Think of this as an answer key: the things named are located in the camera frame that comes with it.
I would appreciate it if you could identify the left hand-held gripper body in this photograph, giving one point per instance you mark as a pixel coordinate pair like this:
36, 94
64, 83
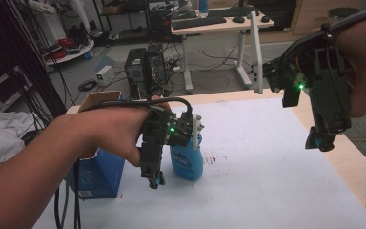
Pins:
158, 130

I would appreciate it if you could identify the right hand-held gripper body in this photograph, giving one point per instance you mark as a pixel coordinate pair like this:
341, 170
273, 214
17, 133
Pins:
327, 95

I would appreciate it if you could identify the blue bottle with white cap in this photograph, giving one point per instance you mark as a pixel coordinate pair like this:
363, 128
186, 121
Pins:
187, 162

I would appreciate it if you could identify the blue cardboard box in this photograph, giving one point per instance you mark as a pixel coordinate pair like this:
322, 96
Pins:
101, 175

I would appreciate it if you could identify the person's left hand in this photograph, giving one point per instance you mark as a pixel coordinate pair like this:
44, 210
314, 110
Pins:
114, 130

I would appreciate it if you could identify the black computer tower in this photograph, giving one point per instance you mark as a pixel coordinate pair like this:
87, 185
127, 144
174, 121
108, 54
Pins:
135, 73
155, 70

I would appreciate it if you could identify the small white box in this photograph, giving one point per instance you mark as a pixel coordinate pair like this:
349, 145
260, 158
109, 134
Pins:
105, 75

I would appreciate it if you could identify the wooden cabinet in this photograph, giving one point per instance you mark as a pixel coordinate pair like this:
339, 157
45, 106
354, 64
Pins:
311, 16

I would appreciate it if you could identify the round black stool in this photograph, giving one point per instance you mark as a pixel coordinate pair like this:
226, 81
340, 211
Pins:
343, 12

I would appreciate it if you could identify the white metal stand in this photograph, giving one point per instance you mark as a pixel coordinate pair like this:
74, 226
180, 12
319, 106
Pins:
256, 47

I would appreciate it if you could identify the black computer mouse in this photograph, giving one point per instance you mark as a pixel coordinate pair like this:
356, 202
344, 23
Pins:
265, 19
238, 19

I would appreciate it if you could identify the wooden desk with white legs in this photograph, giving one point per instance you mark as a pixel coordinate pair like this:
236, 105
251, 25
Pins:
203, 28

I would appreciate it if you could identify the round white table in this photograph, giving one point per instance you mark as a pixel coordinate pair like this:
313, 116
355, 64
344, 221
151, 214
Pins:
76, 54

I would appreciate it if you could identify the black keyboard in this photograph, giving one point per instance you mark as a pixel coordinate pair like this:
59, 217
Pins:
200, 22
232, 12

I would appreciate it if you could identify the small blue bottle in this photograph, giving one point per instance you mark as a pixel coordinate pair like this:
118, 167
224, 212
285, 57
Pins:
203, 6

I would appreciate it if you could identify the black case with silver edges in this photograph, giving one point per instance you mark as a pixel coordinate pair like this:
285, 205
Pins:
8, 87

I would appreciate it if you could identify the white cloth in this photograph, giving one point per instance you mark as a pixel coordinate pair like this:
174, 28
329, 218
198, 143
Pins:
0, 136

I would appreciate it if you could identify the black curtain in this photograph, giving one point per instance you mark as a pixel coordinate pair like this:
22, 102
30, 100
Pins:
9, 38

